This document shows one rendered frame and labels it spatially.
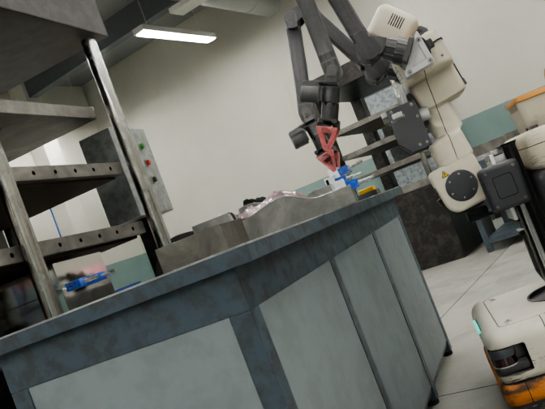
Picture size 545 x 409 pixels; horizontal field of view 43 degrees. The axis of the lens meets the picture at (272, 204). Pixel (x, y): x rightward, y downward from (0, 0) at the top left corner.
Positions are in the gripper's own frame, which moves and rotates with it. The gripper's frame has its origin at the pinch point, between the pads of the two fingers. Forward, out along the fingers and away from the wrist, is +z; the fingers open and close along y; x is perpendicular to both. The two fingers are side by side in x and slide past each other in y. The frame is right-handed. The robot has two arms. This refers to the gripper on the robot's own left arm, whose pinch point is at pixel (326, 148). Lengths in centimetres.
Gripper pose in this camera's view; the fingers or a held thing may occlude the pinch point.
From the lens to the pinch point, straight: 226.2
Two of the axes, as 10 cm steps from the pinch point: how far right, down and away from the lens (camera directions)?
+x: 9.8, 0.9, -1.8
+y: -1.8, 0.2, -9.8
